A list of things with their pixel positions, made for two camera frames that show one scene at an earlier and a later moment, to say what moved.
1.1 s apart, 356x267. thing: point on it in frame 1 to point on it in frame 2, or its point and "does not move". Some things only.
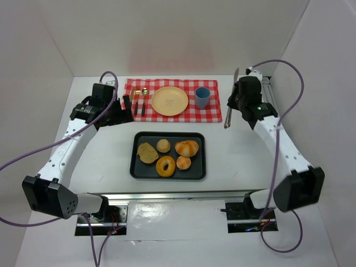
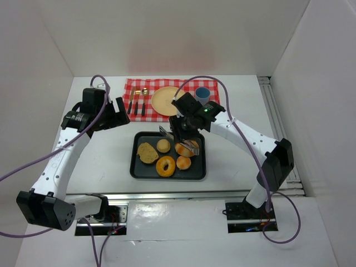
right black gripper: [235, 99] to [179, 133]
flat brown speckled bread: [147, 153] does not move
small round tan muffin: [163, 146] does not move
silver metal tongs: [227, 120] to [188, 143]
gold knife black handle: [132, 95] does not move
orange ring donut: [160, 164] does not move
